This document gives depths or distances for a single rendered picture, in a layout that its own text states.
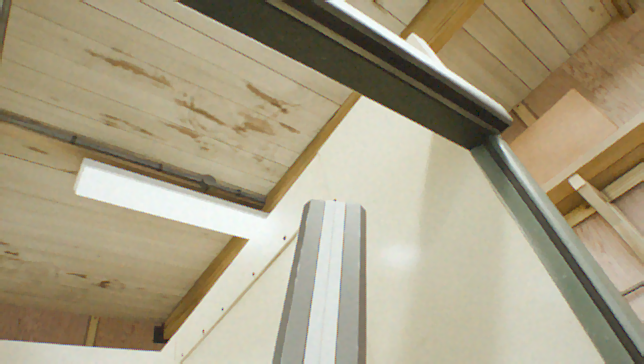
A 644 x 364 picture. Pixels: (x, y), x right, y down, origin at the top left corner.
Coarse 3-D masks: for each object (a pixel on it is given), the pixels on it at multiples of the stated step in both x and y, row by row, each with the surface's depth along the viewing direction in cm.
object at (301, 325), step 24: (312, 216) 10; (312, 240) 9; (312, 264) 9; (288, 288) 8; (312, 288) 8; (288, 312) 8; (312, 312) 8; (288, 336) 7; (312, 336) 7; (288, 360) 7; (312, 360) 7
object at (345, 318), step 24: (336, 216) 10; (360, 216) 10; (336, 240) 9; (360, 240) 10; (336, 264) 9; (360, 264) 9; (336, 288) 8; (360, 288) 8; (336, 312) 8; (360, 312) 8; (336, 336) 7; (360, 336) 7; (336, 360) 7; (360, 360) 7
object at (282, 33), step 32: (192, 0) 32; (224, 0) 32; (256, 0) 33; (256, 32) 35; (288, 32) 35; (320, 32) 36; (320, 64) 38; (352, 64) 39; (384, 96) 43; (416, 96) 43; (448, 128) 48; (480, 128) 49
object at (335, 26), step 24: (264, 0) 33; (288, 0) 36; (312, 0) 33; (336, 0) 35; (312, 24) 35; (336, 24) 39; (360, 24) 36; (360, 48) 37; (384, 48) 42; (408, 48) 40; (408, 72) 44; (432, 72) 41; (432, 96) 43; (456, 96) 49; (480, 96) 46; (480, 120) 47; (504, 120) 48
